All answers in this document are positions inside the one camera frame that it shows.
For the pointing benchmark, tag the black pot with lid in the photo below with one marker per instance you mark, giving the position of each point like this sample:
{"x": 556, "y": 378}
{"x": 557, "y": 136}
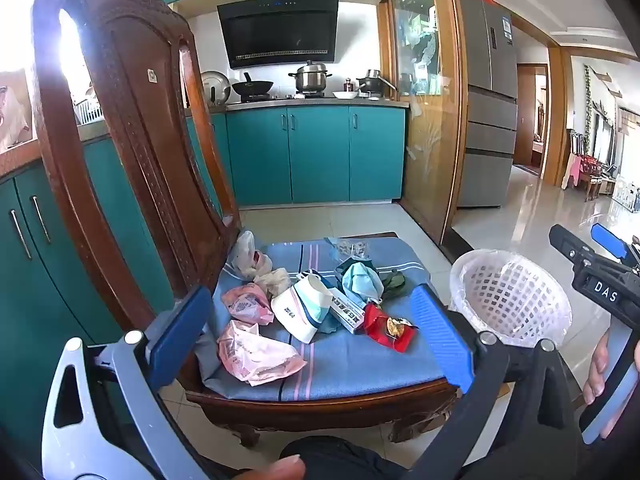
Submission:
{"x": 372, "y": 84}

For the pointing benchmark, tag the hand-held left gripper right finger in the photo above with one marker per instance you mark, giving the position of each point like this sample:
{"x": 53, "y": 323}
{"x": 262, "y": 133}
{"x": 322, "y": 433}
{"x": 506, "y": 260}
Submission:
{"x": 440, "y": 340}

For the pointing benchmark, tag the small dark jar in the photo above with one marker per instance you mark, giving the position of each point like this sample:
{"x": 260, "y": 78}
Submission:
{"x": 347, "y": 85}

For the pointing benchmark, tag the black wok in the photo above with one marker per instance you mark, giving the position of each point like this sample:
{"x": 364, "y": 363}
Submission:
{"x": 252, "y": 87}

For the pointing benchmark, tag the green leaf garland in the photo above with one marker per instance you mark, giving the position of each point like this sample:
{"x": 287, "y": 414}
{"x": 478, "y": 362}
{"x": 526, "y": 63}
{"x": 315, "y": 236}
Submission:
{"x": 588, "y": 110}

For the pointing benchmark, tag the blue striped cloth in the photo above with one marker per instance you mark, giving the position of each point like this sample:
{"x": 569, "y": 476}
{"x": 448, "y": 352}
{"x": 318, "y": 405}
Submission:
{"x": 340, "y": 360}

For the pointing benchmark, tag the large pink plastic bag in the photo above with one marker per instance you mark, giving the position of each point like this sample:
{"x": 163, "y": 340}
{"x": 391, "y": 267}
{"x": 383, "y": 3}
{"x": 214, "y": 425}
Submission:
{"x": 255, "y": 355}

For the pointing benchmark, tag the white and red plastic bag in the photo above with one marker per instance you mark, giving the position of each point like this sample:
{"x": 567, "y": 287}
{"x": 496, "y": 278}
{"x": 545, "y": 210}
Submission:
{"x": 247, "y": 255}

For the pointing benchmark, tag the white and blue toothpaste box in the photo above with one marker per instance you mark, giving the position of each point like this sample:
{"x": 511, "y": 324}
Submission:
{"x": 347, "y": 315}

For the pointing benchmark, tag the person's dark clothed leg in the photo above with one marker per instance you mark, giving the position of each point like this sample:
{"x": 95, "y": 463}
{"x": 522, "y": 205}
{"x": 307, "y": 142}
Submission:
{"x": 350, "y": 460}

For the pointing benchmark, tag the carved wooden chair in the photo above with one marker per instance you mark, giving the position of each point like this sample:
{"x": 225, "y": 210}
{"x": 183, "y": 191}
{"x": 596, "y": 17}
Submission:
{"x": 125, "y": 110}

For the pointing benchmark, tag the small pink plastic bag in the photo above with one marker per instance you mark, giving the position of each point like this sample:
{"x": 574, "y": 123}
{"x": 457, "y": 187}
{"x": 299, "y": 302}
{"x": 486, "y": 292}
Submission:
{"x": 245, "y": 305}

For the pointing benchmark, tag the steel pot lid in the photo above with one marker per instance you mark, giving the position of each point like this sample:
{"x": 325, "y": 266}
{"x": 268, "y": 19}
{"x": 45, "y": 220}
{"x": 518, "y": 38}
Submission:
{"x": 215, "y": 87}

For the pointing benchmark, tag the pink garment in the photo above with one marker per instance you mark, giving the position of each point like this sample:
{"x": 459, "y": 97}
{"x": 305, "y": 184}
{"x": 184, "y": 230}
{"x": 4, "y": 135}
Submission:
{"x": 572, "y": 170}

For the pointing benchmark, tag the grey refrigerator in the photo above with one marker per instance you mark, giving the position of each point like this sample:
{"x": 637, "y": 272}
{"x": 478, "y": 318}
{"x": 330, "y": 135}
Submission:
{"x": 487, "y": 110}

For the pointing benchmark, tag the white plastic lattice basket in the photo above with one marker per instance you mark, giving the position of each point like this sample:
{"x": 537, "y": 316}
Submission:
{"x": 500, "y": 290}

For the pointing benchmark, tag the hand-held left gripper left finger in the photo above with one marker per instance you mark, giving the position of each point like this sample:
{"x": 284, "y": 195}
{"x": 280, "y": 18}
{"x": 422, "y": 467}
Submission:
{"x": 182, "y": 330}

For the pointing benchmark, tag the beige tissue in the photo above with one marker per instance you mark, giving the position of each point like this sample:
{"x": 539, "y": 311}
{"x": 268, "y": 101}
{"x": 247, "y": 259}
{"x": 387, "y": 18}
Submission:
{"x": 272, "y": 280}

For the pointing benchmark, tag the light blue wrapper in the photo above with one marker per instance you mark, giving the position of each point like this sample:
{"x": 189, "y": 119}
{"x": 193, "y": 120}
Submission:
{"x": 362, "y": 280}

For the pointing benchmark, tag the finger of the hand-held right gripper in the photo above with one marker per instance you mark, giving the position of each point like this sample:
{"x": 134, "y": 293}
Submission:
{"x": 607, "y": 240}
{"x": 567, "y": 242}

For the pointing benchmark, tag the red and gold wrapper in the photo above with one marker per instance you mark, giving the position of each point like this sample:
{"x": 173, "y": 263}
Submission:
{"x": 380, "y": 325}

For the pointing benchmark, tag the brown wooden door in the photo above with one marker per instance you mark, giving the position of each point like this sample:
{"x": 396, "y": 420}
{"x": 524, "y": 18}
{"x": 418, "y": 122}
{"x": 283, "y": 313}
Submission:
{"x": 524, "y": 110}

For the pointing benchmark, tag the person's right hand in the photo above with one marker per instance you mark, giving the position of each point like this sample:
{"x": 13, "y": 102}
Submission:
{"x": 597, "y": 370}

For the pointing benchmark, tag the white and blue paper cup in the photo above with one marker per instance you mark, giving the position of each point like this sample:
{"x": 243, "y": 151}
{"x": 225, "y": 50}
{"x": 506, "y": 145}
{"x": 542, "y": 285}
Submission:
{"x": 295, "y": 315}

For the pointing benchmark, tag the clear plastic wrapper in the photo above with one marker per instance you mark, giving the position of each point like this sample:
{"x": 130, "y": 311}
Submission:
{"x": 350, "y": 247}

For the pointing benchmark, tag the white bowl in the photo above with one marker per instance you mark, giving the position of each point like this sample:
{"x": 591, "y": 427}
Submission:
{"x": 345, "y": 94}

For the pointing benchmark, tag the teal base cabinets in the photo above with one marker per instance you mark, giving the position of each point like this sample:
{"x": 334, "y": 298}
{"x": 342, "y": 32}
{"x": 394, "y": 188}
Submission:
{"x": 320, "y": 155}

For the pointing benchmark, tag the black range hood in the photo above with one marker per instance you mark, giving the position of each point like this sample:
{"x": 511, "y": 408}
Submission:
{"x": 280, "y": 30}

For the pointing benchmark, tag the red wooden chairs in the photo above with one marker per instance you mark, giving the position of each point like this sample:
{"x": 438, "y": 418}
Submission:
{"x": 592, "y": 167}

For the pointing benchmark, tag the person's left hand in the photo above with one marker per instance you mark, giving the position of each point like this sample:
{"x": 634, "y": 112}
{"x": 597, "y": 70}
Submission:
{"x": 277, "y": 469}

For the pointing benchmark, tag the green vegetable leaves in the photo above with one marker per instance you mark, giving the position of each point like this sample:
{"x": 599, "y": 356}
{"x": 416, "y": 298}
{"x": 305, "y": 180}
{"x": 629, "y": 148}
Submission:
{"x": 395, "y": 282}

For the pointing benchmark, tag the white dish rack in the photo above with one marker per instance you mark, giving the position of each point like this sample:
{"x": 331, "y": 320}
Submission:
{"x": 90, "y": 112}

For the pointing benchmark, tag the glass door with wooden frame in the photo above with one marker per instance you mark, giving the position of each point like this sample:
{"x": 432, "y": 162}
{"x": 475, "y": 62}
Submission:
{"x": 425, "y": 110}

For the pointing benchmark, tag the row of clear bottles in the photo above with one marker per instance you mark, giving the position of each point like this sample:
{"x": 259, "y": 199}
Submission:
{"x": 627, "y": 195}

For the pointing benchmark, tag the steel stockpot with lid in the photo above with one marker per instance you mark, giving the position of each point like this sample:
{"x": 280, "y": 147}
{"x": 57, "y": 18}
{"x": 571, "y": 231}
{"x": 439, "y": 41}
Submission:
{"x": 310, "y": 77}

